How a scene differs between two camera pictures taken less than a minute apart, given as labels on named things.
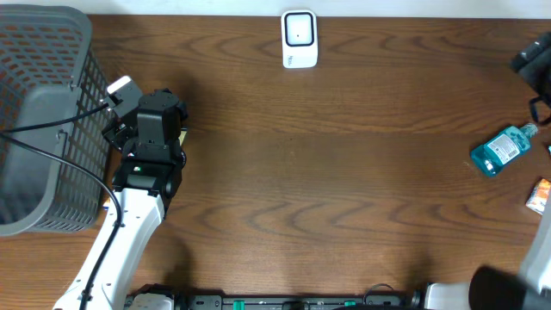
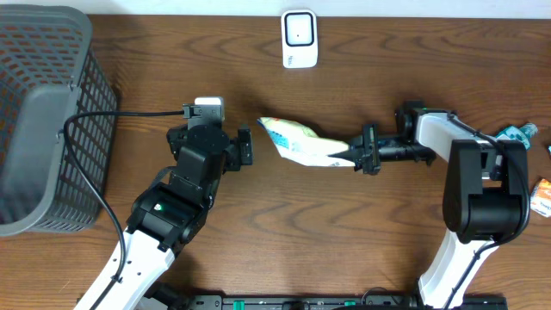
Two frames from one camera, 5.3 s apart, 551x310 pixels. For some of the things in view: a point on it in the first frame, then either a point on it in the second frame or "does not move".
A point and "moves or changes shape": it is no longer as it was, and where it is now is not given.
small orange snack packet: x=538 y=198 does not move
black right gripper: x=540 y=52 → x=364 y=150
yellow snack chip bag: x=181 y=136 moves or changes shape
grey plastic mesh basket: x=48 y=71 does not move
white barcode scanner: x=300 y=39 does not move
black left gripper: x=121 y=128 → x=245 y=151
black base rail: x=271 y=302 does not move
